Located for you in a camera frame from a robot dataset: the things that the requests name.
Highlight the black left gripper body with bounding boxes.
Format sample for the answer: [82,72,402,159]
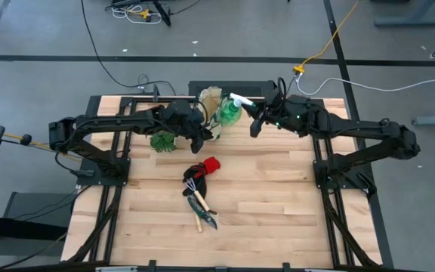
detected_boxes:
[162,113,209,141]

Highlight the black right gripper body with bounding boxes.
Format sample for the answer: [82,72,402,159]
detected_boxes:
[262,96,316,136]

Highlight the black red gardening glove pair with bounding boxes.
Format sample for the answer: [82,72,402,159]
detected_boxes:
[181,156,222,198]

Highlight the green plastic spray bottle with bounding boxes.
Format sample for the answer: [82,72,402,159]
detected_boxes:
[218,92,257,128]

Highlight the beige green canvas gardening bag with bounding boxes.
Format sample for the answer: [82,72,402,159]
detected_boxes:
[197,85,227,141]

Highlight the hand rake with wooden handle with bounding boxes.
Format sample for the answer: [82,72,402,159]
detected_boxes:
[184,177,211,213]

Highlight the teal black pruning shears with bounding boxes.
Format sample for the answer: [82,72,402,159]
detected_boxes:
[186,194,219,231]

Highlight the black mesh box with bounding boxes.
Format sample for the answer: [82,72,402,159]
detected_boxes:
[187,79,285,98]

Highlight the green plant in white pot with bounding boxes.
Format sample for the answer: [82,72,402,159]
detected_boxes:
[149,131,177,154]

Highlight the black tripod leg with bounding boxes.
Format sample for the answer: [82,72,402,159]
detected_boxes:
[152,0,173,27]

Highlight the gray desk foot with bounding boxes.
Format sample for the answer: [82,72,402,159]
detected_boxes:
[372,0,435,28]

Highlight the gray bench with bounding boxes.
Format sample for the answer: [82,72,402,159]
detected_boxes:
[0,191,76,271]

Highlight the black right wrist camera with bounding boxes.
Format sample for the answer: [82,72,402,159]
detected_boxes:
[265,89,285,111]

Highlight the white floor cable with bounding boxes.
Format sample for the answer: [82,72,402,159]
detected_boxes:
[295,71,435,97]

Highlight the yellow hanging cable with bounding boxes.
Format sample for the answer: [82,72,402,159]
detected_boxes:
[292,0,361,75]

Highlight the black table frame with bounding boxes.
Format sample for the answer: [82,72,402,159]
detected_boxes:
[60,94,396,272]

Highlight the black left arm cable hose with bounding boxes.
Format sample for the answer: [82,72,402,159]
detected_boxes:
[54,150,96,178]

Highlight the black hanging cable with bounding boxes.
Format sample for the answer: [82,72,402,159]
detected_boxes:
[79,0,177,96]

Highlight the white yellow cable bundle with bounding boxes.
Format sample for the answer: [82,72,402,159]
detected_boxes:
[110,3,164,26]

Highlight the yellow rope with black knob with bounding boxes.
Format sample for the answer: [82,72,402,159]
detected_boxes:
[2,131,83,162]

